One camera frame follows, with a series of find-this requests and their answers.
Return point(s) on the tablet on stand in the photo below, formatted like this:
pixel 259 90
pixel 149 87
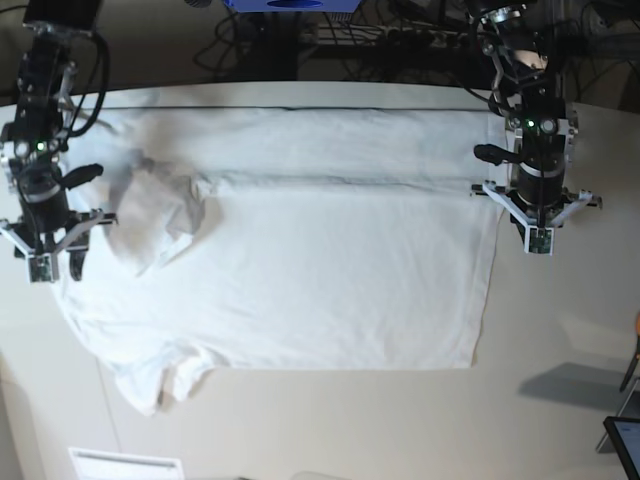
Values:
pixel 622 437

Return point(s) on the white T-shirt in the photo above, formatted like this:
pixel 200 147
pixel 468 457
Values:
pixel 281 239

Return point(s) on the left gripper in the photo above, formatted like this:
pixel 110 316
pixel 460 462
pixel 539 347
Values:
pixel 536 196

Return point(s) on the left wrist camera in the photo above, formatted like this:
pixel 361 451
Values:
pixel 539 241

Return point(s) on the black tripod leg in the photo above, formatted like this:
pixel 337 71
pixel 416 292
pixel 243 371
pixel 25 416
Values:
pixel 631 367

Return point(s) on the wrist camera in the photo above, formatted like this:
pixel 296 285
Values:
pixel 43 268
pixel 539 241

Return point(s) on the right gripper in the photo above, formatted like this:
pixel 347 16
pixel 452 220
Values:
pixel 48 225

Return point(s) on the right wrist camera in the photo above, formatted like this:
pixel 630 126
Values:
pixel 43 268

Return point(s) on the white paper sheet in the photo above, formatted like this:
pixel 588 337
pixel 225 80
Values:
pixel 93 464

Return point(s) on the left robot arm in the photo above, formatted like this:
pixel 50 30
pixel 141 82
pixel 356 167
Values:
pixel 526 94

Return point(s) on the blue box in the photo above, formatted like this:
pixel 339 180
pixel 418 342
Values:
pixel 331 6

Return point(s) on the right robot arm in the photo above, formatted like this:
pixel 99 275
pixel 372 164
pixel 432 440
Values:
pixel 33 142

